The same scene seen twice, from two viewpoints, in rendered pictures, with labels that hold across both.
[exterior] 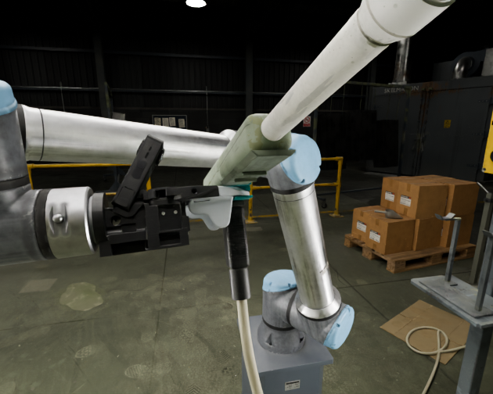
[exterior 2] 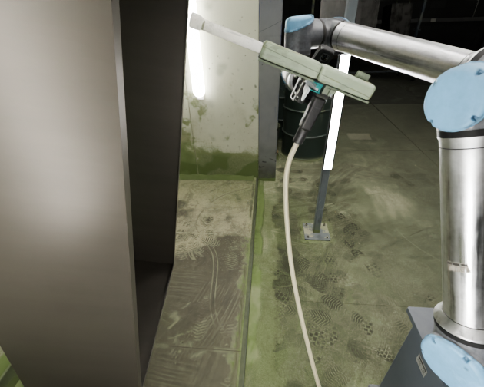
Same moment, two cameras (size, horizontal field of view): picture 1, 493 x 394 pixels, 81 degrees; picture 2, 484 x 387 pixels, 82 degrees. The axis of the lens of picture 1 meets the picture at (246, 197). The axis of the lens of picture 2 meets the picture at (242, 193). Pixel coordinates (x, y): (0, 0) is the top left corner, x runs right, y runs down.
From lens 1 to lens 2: 89 cm
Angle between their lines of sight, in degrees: 97
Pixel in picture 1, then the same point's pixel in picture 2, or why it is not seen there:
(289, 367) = not seen: hidden behind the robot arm
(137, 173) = not seen: hidden behind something
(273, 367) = (419, 327)
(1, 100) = (296, 25)
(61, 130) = (343, 36)
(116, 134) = (364, 41)
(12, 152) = (295, 45)
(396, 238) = not seen: outside the picture
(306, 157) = (449, 95)
